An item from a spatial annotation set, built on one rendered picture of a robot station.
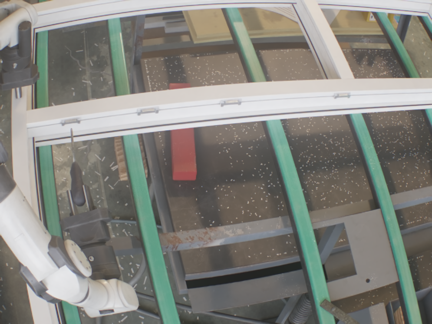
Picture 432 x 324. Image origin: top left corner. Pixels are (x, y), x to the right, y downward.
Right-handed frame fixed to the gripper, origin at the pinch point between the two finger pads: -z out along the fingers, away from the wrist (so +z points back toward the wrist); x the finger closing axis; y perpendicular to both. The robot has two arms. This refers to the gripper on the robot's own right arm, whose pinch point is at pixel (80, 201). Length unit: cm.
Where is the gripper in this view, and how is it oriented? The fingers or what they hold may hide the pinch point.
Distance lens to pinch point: 158.9
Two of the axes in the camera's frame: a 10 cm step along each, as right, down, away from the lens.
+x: 9.5, -2.9, -0.8
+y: -1.5, -2.0, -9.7
